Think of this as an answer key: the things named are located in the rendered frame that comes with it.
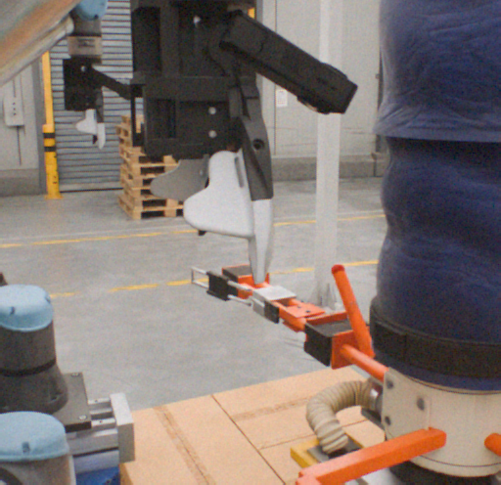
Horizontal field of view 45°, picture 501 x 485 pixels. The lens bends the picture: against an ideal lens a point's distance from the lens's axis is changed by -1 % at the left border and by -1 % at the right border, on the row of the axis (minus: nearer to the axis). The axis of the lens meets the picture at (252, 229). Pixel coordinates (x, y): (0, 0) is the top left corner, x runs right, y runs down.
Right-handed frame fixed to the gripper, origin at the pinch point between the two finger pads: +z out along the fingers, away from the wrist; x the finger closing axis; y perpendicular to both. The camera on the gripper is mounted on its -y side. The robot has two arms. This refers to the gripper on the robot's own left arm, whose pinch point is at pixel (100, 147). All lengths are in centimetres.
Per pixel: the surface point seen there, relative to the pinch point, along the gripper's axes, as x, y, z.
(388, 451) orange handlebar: 93, -20, 26
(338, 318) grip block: 57, -32, 25
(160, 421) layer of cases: -42, -19, 98
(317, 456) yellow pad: 75, -20, 38
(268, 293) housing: 40, -26, 26
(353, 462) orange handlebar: 93, -16, 26
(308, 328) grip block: 60, -26, 25
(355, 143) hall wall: -894, -570, 88
